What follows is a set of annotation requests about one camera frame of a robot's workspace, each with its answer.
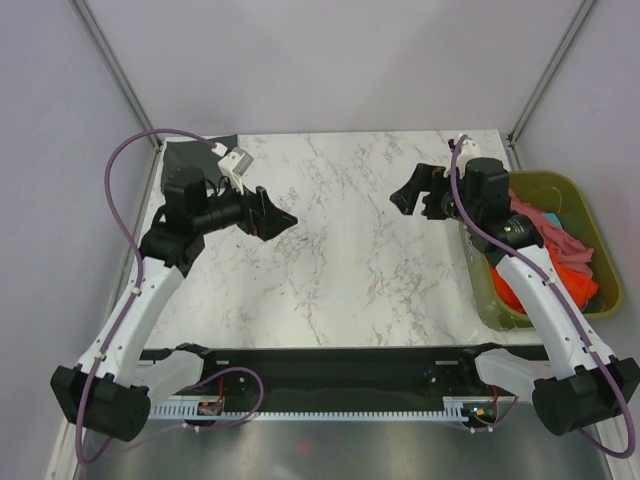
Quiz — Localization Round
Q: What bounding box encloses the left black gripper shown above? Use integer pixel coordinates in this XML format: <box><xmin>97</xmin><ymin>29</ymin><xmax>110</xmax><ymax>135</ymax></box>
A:
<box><xmin>193</xmin><ymin>171</ymin><xmax>296</xmax><ymax>241</ymax></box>

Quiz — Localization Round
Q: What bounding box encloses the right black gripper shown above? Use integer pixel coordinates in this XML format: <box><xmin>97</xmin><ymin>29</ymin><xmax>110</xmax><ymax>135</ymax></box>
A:
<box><xmin>391</xmin><ymin>161</ymin><xmax>481</xmax><ymax>226</ymax></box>

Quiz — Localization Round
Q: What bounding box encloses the dark grey t shirt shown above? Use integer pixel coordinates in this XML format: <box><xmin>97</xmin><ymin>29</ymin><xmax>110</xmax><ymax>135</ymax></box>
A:
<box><xmin>160</xmin><ymin>138</ymin><xmax>222</xmax><ymax>192</ymax></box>

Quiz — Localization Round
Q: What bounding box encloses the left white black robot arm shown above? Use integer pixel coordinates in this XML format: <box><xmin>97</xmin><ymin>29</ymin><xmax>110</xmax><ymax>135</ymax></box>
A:
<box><xmin>51</xmin><ymin>167</ymin><xmax>298</xmax><ymax>442</ymax></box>

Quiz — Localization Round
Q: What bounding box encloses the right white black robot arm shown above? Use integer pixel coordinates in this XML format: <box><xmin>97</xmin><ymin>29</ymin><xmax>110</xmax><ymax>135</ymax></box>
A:
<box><xmin>390</xmin><ymin>157</ymin><xmax>639</xmax><ymax>435</ymax></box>

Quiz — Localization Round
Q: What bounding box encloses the olive green plastic bin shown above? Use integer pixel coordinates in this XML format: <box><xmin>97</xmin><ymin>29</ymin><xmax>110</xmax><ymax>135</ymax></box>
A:
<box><xmin>459</xmin><ymin>170</ymin><xmax>623</xmax><ymax>330</ymax></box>

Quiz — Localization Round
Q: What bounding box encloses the teal cloth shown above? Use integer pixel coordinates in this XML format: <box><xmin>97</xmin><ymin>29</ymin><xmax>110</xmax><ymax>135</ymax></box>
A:
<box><xmin>542</xmin><ymin>212</ymin><xmax>563</xmax><ymax>229</ymax></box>

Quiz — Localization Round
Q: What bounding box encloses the pink t shirt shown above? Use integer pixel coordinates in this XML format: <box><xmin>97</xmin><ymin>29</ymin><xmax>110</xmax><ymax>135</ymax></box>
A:
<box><xmin>509</xmin><ymin>189</ymin><xmax>594</xmax><ymax>278</ymax></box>

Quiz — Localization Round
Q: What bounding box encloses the orange t shirt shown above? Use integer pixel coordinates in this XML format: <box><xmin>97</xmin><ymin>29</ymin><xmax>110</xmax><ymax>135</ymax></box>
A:
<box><xmin>490</xmin><ymin>241</ymin><xmax>599</xmax><ymax>314</ymax></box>

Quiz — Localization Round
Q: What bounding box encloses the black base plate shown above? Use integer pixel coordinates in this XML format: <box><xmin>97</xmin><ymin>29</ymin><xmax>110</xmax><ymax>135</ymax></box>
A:
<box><xmin>177</xmin><ymin>343</ymin><xmax>502</xmax><ymax>412</ymax></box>

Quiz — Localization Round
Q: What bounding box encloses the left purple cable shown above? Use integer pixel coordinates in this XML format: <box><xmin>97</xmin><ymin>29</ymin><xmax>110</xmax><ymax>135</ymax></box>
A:
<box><xmin>73</xmin><ymin>128</ymin><xmax>266</xmax><ymax>466</ymax></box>

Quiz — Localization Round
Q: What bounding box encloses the white slotted cable duct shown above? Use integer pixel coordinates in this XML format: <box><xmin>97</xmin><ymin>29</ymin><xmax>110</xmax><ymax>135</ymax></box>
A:
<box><xmin>149</xmin><ymin>396</ymin><xmax>496</xmax><ymax>423</ymax></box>

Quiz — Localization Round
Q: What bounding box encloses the left aluminium frame post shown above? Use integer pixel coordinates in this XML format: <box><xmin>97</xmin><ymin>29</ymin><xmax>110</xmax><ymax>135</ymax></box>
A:
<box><xmin>69</xmin><ymin>0</ymin><xmax>153</xmax><ymax>130</ymax></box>

